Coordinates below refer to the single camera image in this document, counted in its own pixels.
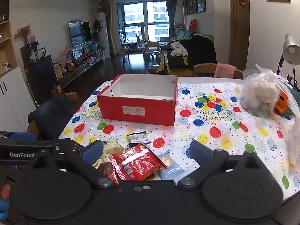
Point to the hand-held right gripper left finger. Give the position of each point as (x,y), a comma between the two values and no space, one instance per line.
(92,151)

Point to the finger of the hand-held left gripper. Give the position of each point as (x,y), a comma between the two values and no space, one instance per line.
(61,145)
(22,136)

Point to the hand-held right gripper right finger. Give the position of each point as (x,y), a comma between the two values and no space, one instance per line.
(199,152)

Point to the cream snack packet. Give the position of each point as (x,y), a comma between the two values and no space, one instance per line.
(113,146)

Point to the brown cookie packet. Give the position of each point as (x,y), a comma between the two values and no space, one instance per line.
(107,168)

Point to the light blue snack packet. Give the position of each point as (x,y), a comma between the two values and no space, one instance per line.
(170,166)

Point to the red snack packet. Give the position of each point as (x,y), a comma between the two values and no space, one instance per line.
(138,163)

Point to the black and white snack packet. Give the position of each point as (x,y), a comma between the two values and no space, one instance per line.
(138,137)

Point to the red cardboard box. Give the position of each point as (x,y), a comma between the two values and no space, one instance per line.
(136,111)

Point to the person's left hand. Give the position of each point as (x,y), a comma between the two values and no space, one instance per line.
(4,191)

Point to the balloon print tablecloth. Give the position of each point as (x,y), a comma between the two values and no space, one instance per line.
(211,140)

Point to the dark chair cushion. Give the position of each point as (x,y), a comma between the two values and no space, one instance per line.
(51,114)

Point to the white cabinet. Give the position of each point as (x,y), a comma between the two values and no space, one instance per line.
(11,98)

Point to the wooden chair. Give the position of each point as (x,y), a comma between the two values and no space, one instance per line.
(204,70)
(72,96)

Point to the brown gift bag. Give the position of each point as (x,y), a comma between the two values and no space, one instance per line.
(57,89)

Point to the black water dispenser cabinet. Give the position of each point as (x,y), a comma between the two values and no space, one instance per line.
(39,72)

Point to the beige paper bag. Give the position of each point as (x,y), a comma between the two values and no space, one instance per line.
(58,71)

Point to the dark television cabinet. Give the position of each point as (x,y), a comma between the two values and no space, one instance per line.
(79,66)

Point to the yellow blanket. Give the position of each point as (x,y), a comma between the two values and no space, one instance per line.
(178,71)

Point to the pink towel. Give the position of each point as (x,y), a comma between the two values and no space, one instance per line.
(225,70)

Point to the pink flowers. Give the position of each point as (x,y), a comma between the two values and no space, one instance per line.
(67,51)

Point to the red round floor toy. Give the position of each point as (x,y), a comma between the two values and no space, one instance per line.
(153,68)

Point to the orange toy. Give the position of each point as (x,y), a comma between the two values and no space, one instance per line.
(281,100)

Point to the wooden shelf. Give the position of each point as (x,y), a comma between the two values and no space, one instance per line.
(5,39)

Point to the black jacket pile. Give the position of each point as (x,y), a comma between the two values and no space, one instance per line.
(201,51)

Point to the dried flower vase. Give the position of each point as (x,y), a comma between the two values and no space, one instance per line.
(23,31)

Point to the white garment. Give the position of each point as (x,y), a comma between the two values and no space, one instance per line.
(178,49)

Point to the wooden coffee table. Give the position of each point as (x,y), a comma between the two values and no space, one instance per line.
(133,50)

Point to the flat screen television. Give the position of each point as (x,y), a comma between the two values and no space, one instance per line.
(79,34)

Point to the white tower air conditioner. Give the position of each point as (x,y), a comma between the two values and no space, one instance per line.
(104,35)

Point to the teal sofa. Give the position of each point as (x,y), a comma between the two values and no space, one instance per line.
(184,34)

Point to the green potted plant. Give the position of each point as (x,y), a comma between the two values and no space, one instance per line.
(97,27)

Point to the wooden door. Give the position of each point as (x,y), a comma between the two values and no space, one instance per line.
(239,32)

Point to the red bag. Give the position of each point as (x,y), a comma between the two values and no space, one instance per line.
(192,25)

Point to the giraffe toy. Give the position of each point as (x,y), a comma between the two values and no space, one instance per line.
(144,35)

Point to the white desk lamp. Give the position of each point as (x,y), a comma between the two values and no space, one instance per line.
(289,49)

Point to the grey curtain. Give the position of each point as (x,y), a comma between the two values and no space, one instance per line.
(170,14)

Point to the large window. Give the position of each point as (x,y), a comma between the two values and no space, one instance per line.
(143,16)

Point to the red door decoration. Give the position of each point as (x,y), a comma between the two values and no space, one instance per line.
(241,2)

